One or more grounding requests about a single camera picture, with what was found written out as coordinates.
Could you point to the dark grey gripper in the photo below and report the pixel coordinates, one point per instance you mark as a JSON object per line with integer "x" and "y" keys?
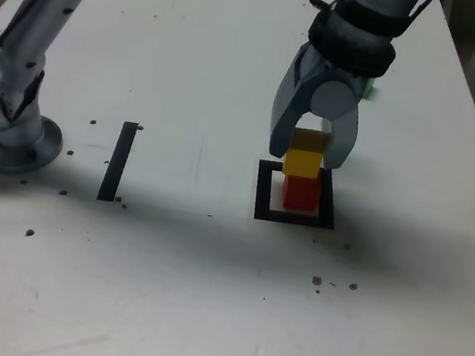
{"x": 344, "y": 76}

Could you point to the yellow cube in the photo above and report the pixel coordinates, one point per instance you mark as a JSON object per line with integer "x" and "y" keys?
{"x": 303, "y": 162}

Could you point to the green cube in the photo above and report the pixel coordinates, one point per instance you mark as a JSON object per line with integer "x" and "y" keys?
{"x": 369, "y": 90}

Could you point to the red cube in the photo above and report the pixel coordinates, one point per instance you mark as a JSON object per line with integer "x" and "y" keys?
{"x": 301, "y": 195}

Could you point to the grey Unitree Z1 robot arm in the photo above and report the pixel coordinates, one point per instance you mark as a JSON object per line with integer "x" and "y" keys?
{"x": 9, "y": 137}

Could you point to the black tape square outline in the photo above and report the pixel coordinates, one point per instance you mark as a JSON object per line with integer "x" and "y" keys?
{"x": 262, "y": 191}

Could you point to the black tape strip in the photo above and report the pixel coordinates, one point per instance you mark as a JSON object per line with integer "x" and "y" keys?
{"x": 117, "y": 163}

